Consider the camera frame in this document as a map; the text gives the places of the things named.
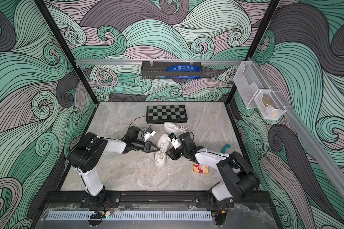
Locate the aluminium rail wall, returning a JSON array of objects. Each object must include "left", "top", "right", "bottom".
[
  {"left": 247, "top": 57, "right": 344, "bottom": 212},
  {"left": 75, "top": 58, "right": 243, "bottom": 65}
]

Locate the black corner frame post right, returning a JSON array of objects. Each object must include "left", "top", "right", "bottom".
[{"left": 225, "top": 0, "right": 281, "bottom": 104}]

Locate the clear plastic bin small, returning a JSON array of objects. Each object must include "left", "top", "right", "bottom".
[{"left": 254, "top": 89, "right": 286, "bottom": 121}]

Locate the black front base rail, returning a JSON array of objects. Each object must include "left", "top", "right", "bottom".
[{"left": 44, "top": 190, "right": 272, "bottom": 206}]

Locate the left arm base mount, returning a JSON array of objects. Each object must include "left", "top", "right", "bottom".
[{"left": 80, "top": 191, "right": 120, "bottom": 210}]

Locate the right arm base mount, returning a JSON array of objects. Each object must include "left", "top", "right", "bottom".
[{"left": 195, "top": 191, "right": 234, "bottom": 210}]

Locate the blue oval object in tray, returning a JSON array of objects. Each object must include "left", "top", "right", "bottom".
[{"left": 166, "top": 65, "right": 201, "bottom": 72}]

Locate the white knit shoe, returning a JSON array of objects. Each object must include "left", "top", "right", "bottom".
[
  {"left": 153, "top": 133, "right": 171, "bottom": 169},
  {"left": 163, "top": 122, "right": 187, "bottom": 135}
]

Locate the clear plastic bin large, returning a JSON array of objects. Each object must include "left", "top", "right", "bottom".
[{"left": 233, "top": 61, "right": 269, "bottom": 109}]

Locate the aluminium rail back wall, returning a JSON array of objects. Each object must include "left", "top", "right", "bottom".
[{"left": 75, "top": 58, "right": 243, "bottom": 65}]

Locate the white slotted cable duct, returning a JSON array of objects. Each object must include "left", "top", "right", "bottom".
[{"left": 44, "top": 210, "right": 213, "bottom": 221}]

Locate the black corner frame post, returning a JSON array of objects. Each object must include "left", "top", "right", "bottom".
[
  {"left": 34, "top": 0, "right": 99, "bottom": 105},
  {"left": 225, "top": 0, "right": 281, "bottom": 104}
]

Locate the teal plastic piece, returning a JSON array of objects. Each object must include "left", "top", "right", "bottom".
[{"left": 221, "top": 144, "right": 231, "bottom": 154}]

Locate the red yellow matchbox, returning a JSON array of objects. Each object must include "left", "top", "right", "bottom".
[{"left": 193, "top": 163, "right": 209, "bottom": 174}]

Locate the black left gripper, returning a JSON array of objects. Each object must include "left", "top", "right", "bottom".
[{"left": 132, "top": 141, "right": 160, "bottom": 154}]

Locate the black grey chessboard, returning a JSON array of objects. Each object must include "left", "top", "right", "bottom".
[{"left": 146, "top": 105, "right": 188, "bottom": 124}]

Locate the black corner frame post left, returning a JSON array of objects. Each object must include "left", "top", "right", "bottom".
[{"left": 34, "top": 0, "right": 99, "bottom": 105}]

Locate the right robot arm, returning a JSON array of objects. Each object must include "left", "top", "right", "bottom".
[{"left": 166, "top": 133, "right": 260, "bottom": 201}]

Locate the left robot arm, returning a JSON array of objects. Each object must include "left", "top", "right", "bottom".
[{"left": 67, "top": 127, "right": 160, "bottom": 197}]

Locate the aluminium rail right wall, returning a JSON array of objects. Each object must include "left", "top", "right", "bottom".
[{"left": 247, "top": 57, "right": 344, "bottom": 212}]

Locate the black wall tray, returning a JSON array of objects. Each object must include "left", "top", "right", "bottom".
[{"left": 141, "top": 61, "right": 203, "bottom": 80}]

